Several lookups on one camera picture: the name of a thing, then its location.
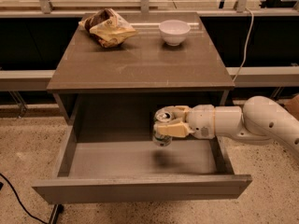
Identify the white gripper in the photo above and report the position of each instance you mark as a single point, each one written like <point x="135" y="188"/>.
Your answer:
<point x="202" y="120"/>

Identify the green white 7up can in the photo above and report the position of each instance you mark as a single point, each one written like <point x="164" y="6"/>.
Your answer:
<point x="159" y="133"/>

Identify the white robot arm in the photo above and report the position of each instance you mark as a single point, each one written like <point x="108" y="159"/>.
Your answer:
<point x="257" y="121"/>

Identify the grey cabinet with top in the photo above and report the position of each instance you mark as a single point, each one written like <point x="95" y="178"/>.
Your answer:
<point x="142" y="63"/>

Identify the open grey top drawer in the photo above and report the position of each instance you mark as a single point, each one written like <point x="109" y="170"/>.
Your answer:
<point x="108" y="156"/>

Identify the white ceramic bowl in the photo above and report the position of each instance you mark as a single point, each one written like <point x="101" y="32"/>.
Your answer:
<point x="174" y="32"/>

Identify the crumpled chip bag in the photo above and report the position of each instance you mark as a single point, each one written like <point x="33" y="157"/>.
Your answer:
<point x="108" y="28"/>

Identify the black cabinet leg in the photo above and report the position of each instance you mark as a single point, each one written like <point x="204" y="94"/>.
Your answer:
<point x="56" y="211"/>

